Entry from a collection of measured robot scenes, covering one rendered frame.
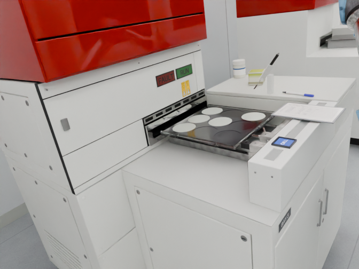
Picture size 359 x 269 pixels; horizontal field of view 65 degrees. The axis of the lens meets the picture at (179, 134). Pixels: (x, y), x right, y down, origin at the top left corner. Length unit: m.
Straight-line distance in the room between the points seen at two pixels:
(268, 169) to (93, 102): 0.62
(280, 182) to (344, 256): 1.19
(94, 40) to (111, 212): 0.66
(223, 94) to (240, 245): 0.78
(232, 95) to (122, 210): 0.74
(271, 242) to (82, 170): 0.66
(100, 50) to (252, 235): 0.73
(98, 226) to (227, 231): 0.52
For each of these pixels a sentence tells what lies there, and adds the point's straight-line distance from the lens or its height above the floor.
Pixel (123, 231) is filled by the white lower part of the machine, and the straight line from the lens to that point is 1.28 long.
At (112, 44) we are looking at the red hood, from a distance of 1.02.
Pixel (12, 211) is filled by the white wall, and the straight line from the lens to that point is 2.69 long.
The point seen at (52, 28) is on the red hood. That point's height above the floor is 1.36.
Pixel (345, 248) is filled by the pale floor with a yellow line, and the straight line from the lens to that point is 1.98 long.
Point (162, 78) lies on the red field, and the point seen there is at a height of 1.10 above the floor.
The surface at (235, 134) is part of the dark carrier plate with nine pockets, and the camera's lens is 1.10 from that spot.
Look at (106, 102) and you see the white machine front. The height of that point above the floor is 1.09.
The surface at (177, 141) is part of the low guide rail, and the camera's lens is 1.25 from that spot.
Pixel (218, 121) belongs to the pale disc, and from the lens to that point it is 1.24.
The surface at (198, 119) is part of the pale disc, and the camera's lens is 1.29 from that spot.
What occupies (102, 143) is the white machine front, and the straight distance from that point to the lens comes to 1.08.
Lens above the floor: 1.36
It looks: 23 degrees down
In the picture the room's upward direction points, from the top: 8 degrees counter-clockwise
